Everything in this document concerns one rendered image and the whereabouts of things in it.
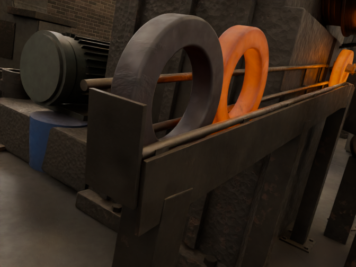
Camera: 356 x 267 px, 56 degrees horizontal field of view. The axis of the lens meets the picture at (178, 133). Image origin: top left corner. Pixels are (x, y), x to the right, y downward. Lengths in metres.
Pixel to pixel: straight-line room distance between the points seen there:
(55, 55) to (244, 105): 1.26
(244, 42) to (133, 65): 0.23
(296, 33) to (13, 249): 1.06
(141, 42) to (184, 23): 0.05
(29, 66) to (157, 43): 1.61
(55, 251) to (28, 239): 0.11
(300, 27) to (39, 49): 1.28
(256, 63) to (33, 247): 0.93
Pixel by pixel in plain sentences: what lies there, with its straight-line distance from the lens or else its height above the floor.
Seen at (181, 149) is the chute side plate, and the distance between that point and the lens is 0.36.
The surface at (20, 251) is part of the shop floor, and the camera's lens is 1.21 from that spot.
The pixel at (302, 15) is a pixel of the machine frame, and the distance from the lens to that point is 0.99.
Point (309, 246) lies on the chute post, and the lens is 1.63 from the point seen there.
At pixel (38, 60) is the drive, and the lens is 1.85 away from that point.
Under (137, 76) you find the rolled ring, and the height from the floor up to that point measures 0.66.
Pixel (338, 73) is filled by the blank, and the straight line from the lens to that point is 1.28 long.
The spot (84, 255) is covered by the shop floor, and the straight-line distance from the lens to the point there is 1.20.
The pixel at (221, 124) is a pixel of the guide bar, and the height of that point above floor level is 0.61.
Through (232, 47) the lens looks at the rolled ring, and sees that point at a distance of 0.49.
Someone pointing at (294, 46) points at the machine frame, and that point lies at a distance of 0.99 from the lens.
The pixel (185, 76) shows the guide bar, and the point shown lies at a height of 0.66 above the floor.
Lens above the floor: 0.68
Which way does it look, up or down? 13 degrees down
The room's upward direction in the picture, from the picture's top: 12 degrees clockwise
